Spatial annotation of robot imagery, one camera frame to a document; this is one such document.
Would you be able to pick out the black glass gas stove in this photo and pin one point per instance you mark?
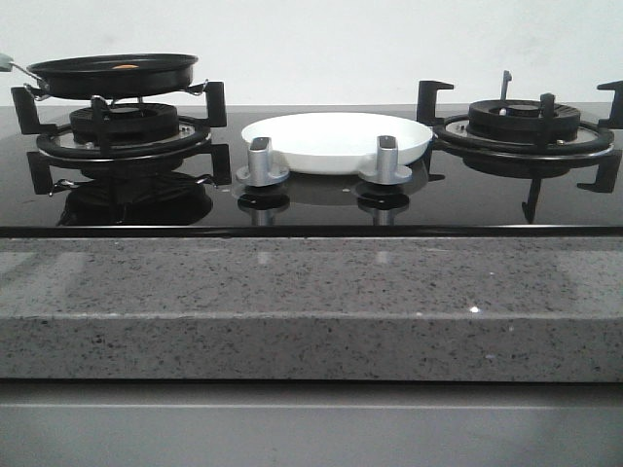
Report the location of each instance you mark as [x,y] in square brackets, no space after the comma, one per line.
[452,193]

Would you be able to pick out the black frying pan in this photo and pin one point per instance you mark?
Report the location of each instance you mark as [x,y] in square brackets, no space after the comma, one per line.
[79,75]

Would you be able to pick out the white ceramic plate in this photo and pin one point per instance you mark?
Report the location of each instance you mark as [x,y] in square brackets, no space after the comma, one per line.
[337,143]

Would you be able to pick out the left silver stove knob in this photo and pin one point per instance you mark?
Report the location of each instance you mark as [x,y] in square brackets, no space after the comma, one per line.
[261,170]

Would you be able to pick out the right black burner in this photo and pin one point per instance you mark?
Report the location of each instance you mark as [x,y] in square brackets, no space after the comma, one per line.
[519,121]

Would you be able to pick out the silver stove knob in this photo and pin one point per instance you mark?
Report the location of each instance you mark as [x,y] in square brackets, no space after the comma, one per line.
[261,170]
[386,170]

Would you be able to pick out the right silver stove knob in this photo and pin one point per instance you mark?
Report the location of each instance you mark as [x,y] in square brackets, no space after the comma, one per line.
[386,170]

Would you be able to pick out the wire pan reducer rack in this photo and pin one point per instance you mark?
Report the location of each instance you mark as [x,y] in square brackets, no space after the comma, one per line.
[39,94]

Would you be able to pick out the grey cabinet front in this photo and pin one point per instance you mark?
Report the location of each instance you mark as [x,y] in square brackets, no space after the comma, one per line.
[309,424]

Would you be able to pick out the black burner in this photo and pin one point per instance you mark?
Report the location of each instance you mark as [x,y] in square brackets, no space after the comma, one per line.
[519,121]
[127,124]

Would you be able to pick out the left black pan support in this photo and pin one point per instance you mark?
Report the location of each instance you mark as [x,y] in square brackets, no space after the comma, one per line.
[112,163]

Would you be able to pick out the left black burner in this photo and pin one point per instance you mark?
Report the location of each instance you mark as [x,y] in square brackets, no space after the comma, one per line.
[127,124]

